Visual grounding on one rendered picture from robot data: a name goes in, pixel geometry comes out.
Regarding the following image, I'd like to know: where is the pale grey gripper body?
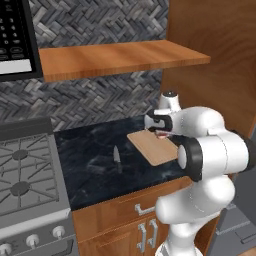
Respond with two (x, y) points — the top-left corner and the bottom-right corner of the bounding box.
(154, 129), (174, 140)

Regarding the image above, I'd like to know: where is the wooden cutting board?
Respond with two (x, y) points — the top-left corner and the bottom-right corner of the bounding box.
(126, 129), (180, 167)

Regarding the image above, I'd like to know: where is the wooden drawer front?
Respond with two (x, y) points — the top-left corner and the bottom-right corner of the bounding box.
(72, 176), (194, 242)

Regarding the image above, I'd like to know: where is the tall wooden cabinet panel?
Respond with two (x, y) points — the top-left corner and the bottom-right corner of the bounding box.
(161, 0), (256, 138)

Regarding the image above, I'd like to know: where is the wooden cupboard door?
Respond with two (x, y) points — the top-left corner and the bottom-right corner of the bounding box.
(76, 220), (150, 256)
(147, 215), (172, 256)

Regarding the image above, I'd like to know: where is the grey gas stove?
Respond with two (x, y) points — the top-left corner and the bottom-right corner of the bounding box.
(0, 116), (80, 256)

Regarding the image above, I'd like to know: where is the white stove knob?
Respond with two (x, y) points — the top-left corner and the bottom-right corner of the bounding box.
(0, 242), (14, 256)
(52, 225), (67, 240)
(25, 233), (41, 248)

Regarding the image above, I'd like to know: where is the black microwave oven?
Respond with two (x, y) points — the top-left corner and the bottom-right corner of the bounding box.
(0, 0), (44, 83)

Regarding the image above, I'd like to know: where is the kitchen knife with dark handle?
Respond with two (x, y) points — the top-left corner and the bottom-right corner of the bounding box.
(112, 145), (124, 175)

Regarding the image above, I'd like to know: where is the silver drawer handle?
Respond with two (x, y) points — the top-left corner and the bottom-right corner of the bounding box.
(134, 203), (157, 216)

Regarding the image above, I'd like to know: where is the wooden wall shelf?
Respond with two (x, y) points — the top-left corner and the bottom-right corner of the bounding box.
(38, 39), (212, 84)

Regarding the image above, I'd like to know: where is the silver cupboard door handle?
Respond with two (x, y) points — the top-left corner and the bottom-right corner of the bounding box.
(136, 222), (148, 254)
(147, 218), (159, 250)

